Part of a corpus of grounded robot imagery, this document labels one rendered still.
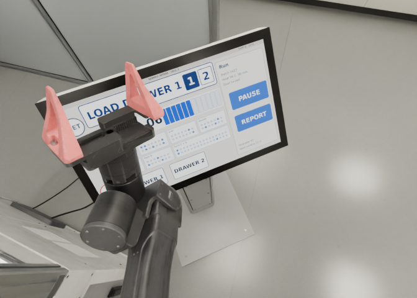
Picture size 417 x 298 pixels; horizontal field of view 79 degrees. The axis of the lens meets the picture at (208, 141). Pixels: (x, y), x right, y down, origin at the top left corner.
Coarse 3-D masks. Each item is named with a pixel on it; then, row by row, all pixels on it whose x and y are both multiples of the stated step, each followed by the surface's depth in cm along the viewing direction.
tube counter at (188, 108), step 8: (200, 96) 58; (208, 96) 59; (216, 96) 59; (176, 104) 58; (184, 104) 58; (192, 104) 59; (200, 104) 59; (208, 104) 60; (216, 104) 60; (168, 112) 58; (176, 112) 58; (184, 112) 59; (192, 112) 59; (200, 112) 60; (152, 120) 57; (160, 120) 58; (168, 120) 58; (176, 120) 59; (160, 128) 59
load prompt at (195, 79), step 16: (208, 64) 56; (160, 80) 55; (176, 80) 56; (192, 80) 57; (208, 80) 58; (112, 96) 53; (160, 96) 56; (176, 96) 57; (80, 112) 53; (96, 112) 54
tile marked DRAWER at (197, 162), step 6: (192, 156) 63; (198, 156) 64; (204, 156) 64; (174, 162) 63; (180, 162) 63; (186, 162) 63; (192, 162) 64; (198, 162) 64; (204, 162) 65; (174, 168) 63; (180, 168) 64; (186, 168) 64; (192, 168) 65; (198, 168) 65; (204, 168) 65; (174, 174) 64; (180, 174) 64; (186, 174) 65
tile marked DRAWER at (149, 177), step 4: (160, 168) 62; (152, 172) 62; (156, 172) 62; (160, 172) 62; (164, 172) 63; (144, 176) 62; (148, 176) 62; (152, 176) 62; (156, 176) 63; (160, 176) 63; (164, 176) 63; (144, 180) 62; (148, 180) 62; (152, 180) 63; (156, 180) 63; (164, 180) 64; (148, 184) 63
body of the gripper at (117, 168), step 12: (96, 132) 35; (108, 132) 35; (120, 132) 36; (132, 132) 36; (144, 132) 35; (84, 144) 34; (132, 144) 34; (120, 156) 34; (132, 156) 36; (96, 168) 31; (108, 168) 35; (120, 168) 35; (132, 168) 36; (108, 180) 37; (120, 180) 36
